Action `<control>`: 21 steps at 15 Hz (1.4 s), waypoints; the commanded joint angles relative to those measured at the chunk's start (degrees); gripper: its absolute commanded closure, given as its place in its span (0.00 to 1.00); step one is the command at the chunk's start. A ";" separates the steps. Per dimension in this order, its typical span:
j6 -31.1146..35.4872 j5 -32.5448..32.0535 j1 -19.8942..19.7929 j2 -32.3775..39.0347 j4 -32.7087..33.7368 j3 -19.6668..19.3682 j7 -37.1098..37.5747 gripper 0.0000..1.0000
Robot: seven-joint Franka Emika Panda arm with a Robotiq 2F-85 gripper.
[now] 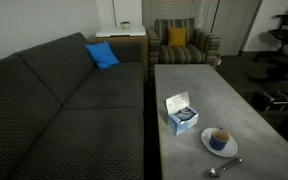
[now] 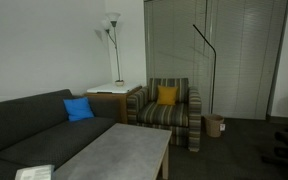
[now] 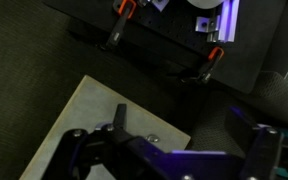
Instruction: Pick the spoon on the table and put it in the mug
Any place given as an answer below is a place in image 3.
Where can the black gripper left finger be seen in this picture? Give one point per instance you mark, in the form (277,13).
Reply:
(120,116)

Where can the orange black bar clamp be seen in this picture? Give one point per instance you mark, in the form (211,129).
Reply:
(208,66)
(119,28)

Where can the small aluminium angle bracket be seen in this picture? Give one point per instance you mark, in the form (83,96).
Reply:
(206,24)

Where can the dark grey fabric sofa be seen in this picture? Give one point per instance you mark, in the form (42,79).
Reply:
(277,96)

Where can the black robot mounting board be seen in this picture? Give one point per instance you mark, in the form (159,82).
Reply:
(170,23)

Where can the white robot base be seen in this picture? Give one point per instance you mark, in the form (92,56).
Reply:
(205,2)

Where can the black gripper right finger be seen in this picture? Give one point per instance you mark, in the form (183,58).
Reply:
(242,128)

